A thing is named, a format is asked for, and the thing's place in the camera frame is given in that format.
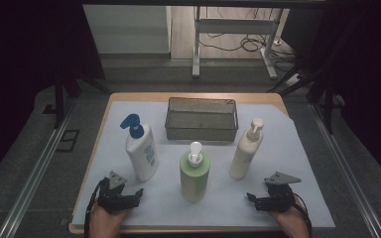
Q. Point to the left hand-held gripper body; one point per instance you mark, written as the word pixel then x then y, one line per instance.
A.
pixel 112 200

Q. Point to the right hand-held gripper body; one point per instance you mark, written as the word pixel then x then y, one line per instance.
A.
pixel 279 198

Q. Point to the white bottle with blue pump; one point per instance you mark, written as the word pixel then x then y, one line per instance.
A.
pixel 142 155

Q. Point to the cream pump bottle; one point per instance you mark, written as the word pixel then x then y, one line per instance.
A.
pixel 244 155

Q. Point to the green bottle with white pump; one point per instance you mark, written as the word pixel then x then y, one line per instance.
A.
pixel 194 178

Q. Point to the black metal stand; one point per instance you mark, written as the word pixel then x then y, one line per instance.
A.
pixel 327 109
pixel 59 99

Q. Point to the white power strip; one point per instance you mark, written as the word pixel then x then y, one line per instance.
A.
pixel 294 80

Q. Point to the white metal stand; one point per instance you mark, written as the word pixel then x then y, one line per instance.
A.
pixel 196 49

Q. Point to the dark curtain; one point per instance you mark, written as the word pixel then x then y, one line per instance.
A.
pixel 370 66
pixel 20 49

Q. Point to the white cabinet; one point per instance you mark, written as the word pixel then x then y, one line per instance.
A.
pixel 125 29

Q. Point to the aluminium rail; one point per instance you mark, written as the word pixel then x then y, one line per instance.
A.
pixel 347 172
pixel 36 172

